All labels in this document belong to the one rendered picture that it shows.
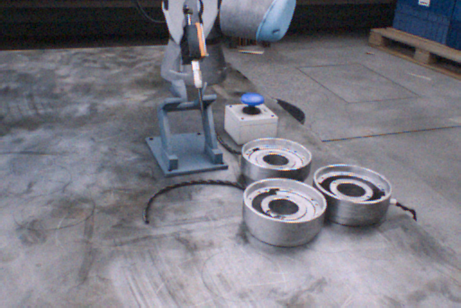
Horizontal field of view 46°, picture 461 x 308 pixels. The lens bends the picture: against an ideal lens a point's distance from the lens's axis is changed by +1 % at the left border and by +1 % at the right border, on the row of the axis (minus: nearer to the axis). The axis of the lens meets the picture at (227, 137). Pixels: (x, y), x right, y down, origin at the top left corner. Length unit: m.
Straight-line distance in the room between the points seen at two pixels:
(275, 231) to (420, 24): 4.27
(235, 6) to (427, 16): 3.77
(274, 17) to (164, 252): 0.59
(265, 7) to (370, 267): 0.60
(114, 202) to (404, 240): 0.38
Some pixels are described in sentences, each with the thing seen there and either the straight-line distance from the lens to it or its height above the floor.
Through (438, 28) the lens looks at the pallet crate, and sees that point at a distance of 4.73.
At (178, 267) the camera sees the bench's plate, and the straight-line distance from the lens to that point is 0.63.
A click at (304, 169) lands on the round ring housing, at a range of 0.78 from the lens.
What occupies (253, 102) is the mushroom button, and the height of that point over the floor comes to 0.87.
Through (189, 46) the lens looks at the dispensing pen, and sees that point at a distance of 0.76.
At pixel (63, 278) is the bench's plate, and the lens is 0.63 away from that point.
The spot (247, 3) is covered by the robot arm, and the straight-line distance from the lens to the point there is 1.10.
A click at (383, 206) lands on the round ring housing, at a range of 0.73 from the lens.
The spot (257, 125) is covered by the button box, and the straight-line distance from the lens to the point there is 0.91.
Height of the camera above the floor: 1.19
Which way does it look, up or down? 25 degrees down
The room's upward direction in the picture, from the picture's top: 4 degrees clockwise
